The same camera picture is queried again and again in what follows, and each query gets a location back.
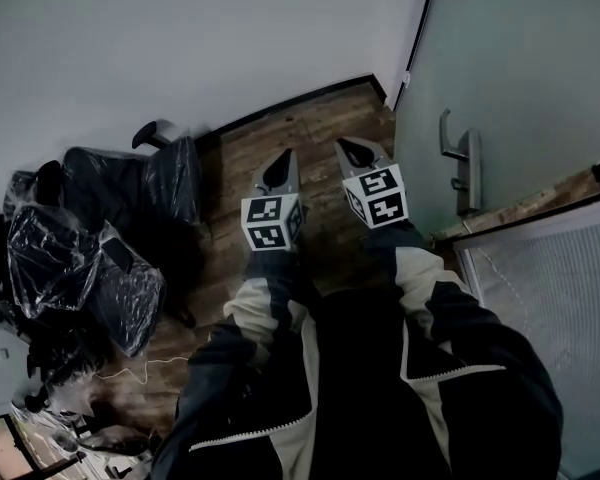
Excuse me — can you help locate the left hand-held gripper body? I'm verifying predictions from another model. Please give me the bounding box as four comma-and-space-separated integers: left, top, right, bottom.
239, 191, 310, 255

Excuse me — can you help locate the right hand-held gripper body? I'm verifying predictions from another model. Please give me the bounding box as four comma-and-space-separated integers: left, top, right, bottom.
341, 162, 411, 231

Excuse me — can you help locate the metal door handle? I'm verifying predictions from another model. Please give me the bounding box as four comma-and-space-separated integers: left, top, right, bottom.
438, 108, 483, 217

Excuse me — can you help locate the frosted glass wall panel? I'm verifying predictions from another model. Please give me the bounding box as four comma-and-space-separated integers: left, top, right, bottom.
391, 0, 600, 240

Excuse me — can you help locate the person's right forearm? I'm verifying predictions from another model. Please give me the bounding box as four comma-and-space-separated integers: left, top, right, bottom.
363, 219, 504, 342

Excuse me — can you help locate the person's left forearm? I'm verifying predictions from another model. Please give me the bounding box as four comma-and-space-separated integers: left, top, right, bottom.
222, 248, 312, 352

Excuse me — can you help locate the black office chair with armrest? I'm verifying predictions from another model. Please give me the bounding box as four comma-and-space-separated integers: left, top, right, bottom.
61, 118, 205, 230

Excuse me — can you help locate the plastic-wrapped black office chair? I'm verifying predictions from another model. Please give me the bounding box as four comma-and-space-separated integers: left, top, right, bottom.
4, 160, 168, 360

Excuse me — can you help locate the person's dark and white jacket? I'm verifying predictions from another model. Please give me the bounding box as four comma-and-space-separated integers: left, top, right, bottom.
148, 286, 565, 480

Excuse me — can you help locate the glass partition with blinds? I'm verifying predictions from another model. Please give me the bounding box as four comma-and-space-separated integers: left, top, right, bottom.
451, 192, 600, 480

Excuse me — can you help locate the pile of plastic-wrapped chair parts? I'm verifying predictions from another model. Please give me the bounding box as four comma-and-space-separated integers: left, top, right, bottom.
0, 210, 117, 415

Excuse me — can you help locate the thin white cable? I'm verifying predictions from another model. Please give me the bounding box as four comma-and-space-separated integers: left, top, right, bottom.
91, 354, 192, 387

